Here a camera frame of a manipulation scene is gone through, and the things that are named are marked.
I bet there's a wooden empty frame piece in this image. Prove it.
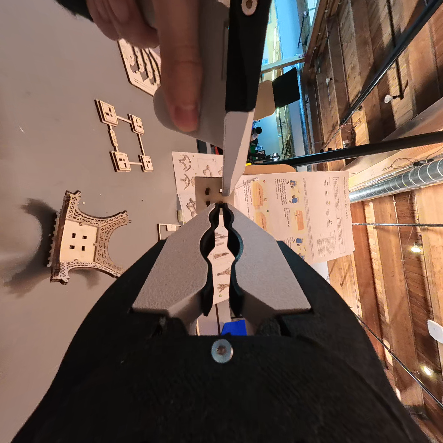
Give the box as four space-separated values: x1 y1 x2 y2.
157 223 182 241

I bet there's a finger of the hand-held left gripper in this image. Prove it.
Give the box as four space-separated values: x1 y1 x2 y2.
221 109 255 197

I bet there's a folded assembly instruction booklet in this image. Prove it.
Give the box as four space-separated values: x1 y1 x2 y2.
172 151 236 305

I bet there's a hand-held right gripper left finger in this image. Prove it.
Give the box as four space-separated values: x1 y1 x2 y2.
132 204 219 317

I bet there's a cardboard panel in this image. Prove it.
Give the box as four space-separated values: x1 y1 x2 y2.
254 80 276 121

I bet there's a person's left hand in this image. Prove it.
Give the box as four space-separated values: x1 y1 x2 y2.
87 0 204 133

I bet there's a large instruction poster sheet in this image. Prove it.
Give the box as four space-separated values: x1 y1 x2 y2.
233 171 356 264

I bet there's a grey desk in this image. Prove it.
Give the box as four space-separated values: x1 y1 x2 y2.
0 0 225 443

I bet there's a wooden square plate with pegs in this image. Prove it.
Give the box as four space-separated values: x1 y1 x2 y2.
195 177 225 208

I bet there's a black stand pole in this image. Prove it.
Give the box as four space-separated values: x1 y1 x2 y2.
256 130 443 169

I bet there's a blue plastic bin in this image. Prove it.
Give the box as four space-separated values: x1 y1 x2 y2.
221 320 248 336

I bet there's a wooden poster backing board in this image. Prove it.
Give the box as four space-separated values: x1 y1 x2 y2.
242 164 297 177

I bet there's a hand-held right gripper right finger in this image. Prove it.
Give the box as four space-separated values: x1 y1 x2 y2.
221 203 313 317

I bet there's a black metal rail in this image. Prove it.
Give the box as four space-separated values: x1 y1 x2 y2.
346 0 443 118

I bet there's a silver ventilation duct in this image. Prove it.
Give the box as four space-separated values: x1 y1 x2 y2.
349 157 443 204

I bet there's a black panel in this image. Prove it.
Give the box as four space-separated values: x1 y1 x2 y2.
272 67 301 108

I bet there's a wooden lattice tower base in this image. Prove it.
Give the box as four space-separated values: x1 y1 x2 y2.
47 190 131 285

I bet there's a wooden laser-cut parts sheet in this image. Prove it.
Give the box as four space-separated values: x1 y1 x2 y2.
117 37 161 96

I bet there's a wooden four-square frame piece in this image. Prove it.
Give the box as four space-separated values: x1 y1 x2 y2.
94 99 154 172

